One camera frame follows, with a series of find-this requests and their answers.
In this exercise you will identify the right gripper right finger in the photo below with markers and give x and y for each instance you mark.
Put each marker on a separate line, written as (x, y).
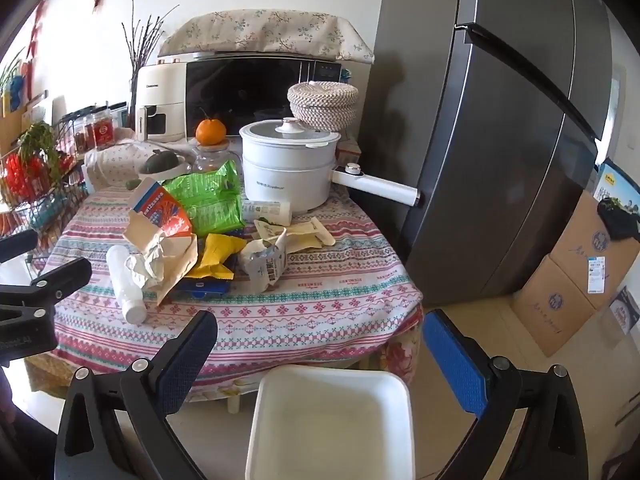
(551, 443)

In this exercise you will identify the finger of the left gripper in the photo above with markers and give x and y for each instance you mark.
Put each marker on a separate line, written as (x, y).
(55, 279)
(17, 244)

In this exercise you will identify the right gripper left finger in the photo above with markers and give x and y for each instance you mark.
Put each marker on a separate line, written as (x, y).
(114, 426)

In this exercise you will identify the white plastic bottle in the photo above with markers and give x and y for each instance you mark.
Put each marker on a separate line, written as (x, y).
(127, 293)

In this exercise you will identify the white tissue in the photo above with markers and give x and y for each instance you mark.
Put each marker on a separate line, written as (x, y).
(147, 270)

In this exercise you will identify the blue cardboard box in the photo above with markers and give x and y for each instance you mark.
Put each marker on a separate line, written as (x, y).
(200, 288)

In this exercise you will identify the brown paper bag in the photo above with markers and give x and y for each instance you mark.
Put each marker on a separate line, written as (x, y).
(180, 253)

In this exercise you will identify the yellow snack wrapper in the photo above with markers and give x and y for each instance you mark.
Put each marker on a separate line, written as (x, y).
(218, 249)

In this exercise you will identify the torn white paper carton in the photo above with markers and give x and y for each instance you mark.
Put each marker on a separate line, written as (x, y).
(264, 262)

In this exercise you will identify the green snack bag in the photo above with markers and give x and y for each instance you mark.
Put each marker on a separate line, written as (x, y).
(211, 200)

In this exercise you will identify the orange white milk carton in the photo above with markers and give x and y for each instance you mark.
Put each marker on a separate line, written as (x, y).
(154, 202)

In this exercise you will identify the white plastic trash bin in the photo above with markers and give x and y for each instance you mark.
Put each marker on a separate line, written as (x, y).
(325, 423)

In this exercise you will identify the folded white floral towel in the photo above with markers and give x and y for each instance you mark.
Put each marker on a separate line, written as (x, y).
(114, 166)

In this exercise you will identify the red spice jars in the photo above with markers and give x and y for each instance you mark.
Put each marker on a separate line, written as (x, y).
(94, 126)

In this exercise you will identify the lower cardboard box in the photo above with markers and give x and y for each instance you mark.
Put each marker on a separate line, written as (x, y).
(558, 299)

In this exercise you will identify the white bowl with avocado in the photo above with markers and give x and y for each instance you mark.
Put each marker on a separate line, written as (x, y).
(164, 165)

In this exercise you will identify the patterned striped tablecloth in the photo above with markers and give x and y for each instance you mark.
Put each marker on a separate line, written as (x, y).
(331, 304)

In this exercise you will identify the upper cardboard box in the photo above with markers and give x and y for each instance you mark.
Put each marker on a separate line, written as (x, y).
(589, 257)

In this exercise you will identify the clear glass jar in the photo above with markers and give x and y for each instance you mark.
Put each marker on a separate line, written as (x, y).
(212, 157)

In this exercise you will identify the white air fryer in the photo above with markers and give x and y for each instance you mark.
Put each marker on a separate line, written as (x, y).
(161, 103)

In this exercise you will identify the orange tangerine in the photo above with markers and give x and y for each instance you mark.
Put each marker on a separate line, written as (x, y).
(210, 132)

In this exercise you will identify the white labelled tube bottle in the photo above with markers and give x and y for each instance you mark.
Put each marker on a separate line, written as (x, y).
(278, 213)

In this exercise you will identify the black pouch on box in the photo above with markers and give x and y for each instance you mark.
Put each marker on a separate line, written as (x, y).
(620, 223)

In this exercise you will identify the dried branch bouquet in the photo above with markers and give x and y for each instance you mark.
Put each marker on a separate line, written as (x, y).
(141, 39)

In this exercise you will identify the blue yellow book box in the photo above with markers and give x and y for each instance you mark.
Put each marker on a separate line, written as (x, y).
(613, 182)

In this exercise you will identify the white electric cooking pot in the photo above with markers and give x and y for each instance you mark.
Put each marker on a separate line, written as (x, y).
(285, 162)

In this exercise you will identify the woven rattan basket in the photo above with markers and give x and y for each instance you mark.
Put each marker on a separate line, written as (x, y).
(324, 105)

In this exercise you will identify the floral microwave cover cloth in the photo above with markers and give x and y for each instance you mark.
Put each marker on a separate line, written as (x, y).
(310, 34)

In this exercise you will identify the dark grey refrigerator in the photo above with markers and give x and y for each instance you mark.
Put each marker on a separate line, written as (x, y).
(492, 109)

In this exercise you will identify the wire rack with vegetables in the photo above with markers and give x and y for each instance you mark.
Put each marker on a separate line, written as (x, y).
(42, 187)

